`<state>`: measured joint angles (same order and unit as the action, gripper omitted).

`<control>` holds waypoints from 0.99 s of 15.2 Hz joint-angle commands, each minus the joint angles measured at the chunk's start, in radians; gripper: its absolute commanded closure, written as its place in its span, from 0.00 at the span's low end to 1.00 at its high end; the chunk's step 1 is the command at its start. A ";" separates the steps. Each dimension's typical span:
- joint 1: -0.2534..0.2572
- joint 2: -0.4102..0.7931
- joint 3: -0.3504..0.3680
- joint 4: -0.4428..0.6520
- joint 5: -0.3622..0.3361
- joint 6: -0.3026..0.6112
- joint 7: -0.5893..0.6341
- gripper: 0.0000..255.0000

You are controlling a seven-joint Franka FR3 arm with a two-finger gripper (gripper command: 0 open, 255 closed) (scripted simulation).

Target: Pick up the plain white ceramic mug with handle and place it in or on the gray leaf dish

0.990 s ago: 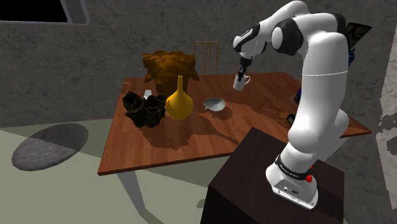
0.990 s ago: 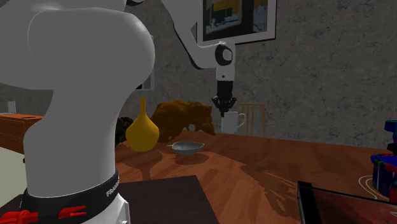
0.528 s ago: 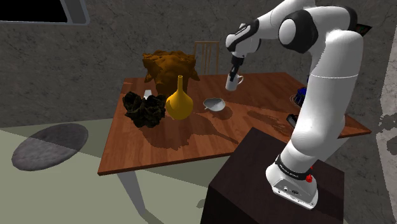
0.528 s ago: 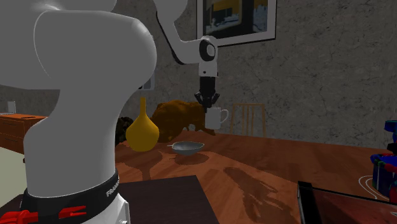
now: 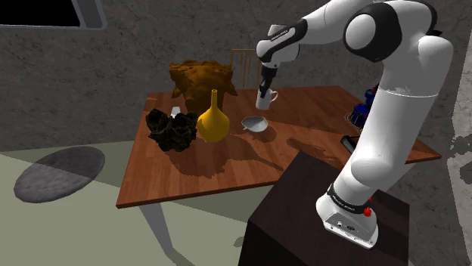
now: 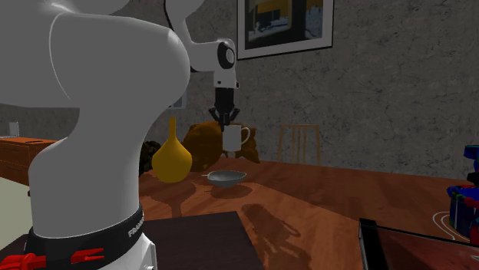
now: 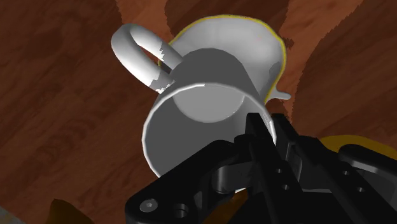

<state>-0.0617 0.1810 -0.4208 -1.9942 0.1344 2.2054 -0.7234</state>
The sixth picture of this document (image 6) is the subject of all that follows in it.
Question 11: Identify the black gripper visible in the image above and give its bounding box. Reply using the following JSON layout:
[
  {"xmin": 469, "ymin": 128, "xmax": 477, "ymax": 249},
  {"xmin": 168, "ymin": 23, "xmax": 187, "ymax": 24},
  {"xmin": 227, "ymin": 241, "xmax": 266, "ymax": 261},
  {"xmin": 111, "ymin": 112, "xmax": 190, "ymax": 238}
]
[{"xmin": 207, "ymin": 86, "xmax": 241, "ymax": 133}]

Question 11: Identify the white mug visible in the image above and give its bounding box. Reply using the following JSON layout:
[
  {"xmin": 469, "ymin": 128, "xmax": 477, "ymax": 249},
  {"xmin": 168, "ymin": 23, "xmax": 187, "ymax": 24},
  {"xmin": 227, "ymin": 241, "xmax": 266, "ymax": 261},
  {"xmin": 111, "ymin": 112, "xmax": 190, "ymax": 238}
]
[{"xmin": 222, "ymin": 124, "xmax": 251, "ymax": 153}]

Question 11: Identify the brown plush toy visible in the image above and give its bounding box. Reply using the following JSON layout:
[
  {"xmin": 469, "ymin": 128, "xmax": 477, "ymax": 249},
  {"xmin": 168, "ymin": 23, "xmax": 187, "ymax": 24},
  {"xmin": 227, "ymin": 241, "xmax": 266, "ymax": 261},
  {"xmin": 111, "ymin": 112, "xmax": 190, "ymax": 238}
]
[{"xmin": 181, "ymin": 120, "xmax": 261, "ymax": 173}]

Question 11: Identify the grey leaf-shaped bowl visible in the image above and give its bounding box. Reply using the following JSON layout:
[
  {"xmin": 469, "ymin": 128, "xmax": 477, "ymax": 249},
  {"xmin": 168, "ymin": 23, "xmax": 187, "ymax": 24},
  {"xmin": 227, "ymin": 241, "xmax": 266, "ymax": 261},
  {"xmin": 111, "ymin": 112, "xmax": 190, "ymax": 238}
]
[{"xmin": 201, "ymin": 170, "xmax": 248, "ymax": 189}]

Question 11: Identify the yellow long-necked vase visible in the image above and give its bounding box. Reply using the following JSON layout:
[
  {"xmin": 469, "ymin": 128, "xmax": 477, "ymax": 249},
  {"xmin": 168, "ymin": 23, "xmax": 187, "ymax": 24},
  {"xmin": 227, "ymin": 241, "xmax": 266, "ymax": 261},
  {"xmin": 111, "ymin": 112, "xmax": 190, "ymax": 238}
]
[{"xmin": 151, "ymin": 117, "xmax": 193, "ymax": 184}]

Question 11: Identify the wooden chair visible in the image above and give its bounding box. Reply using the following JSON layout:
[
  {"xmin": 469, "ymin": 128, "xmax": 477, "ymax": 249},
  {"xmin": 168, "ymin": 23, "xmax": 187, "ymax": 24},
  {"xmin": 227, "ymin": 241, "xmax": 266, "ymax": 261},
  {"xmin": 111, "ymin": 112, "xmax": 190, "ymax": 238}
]
[{"xmin": 277, "ymin": 123, "xmax": 322, "ymax": 166}]

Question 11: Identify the dark brown round plush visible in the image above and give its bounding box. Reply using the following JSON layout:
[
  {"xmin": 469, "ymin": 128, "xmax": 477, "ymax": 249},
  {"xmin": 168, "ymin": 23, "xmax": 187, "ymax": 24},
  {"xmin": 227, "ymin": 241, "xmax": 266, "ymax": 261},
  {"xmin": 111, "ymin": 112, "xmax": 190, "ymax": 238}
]
[{"xmin": 138, "ymin": 140, "xmax": 162, "ymax": 177}]

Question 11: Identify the wooden table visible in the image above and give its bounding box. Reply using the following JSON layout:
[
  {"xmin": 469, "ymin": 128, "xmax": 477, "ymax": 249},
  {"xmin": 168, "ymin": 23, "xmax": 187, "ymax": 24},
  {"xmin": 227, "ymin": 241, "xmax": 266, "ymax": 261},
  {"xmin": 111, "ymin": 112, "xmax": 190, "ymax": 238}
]
[{"xmin": 138, "ymin": 156, "xmax": 479, "ymax": 270}]

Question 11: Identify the dark robot stand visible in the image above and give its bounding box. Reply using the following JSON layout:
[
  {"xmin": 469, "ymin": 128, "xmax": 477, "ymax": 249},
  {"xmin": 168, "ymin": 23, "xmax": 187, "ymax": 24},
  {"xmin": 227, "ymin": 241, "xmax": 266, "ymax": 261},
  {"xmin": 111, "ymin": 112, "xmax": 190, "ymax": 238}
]
[{"xmin": 0, "ymin": 210, "xmax": 264, "ymax": 270}]

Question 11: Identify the orange chest of drawers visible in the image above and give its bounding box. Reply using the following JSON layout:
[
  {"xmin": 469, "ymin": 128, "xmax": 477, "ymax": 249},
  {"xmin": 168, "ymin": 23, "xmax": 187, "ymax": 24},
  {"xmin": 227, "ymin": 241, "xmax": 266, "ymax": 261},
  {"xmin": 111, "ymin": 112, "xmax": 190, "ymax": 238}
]
[{"xmin": 0, "ymin": 121, "xmax": 58, "ymax": 186}]

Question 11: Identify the black framed tablet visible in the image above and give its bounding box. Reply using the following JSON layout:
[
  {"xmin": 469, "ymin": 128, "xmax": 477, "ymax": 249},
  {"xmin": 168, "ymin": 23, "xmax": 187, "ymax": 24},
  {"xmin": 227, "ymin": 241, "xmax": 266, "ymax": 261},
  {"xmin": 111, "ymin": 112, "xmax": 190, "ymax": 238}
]
[{"xmin": 358, "ymin": 218, "xmax": 479, "ymax": 270}]

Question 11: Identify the blue and red toy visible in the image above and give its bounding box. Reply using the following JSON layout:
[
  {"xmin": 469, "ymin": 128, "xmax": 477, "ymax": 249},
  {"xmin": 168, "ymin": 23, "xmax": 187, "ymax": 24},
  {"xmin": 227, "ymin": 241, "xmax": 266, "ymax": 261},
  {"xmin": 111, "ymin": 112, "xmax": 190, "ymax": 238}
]
[{"xmin": 446, "ymin": 144, "xmax": 479, "ymax": 245}]

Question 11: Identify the framed wall picture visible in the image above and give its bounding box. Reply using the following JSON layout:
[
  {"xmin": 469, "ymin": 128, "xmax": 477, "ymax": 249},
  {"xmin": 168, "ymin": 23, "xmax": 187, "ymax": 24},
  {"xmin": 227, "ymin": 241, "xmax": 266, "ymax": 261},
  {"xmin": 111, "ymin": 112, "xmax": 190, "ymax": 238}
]
[{"xmin": 236, "ymin": 0, "xmax": 335, "ymax": 61}]

